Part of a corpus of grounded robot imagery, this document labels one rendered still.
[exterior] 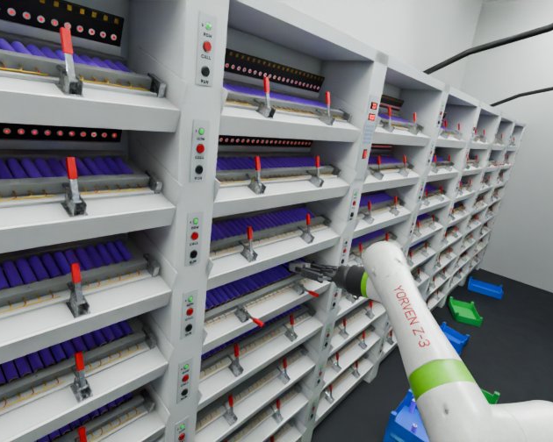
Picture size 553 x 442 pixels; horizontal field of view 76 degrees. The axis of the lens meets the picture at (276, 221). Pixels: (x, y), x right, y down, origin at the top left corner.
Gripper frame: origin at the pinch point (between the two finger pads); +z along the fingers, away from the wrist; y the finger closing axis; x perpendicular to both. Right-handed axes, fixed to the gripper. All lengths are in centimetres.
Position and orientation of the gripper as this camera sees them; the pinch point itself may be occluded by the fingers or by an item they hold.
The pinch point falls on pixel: (298, 267)
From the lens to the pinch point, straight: 125.2
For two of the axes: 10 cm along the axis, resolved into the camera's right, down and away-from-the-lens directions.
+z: -7.6, -1.0, 6.5
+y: 6.5, -1.4, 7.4
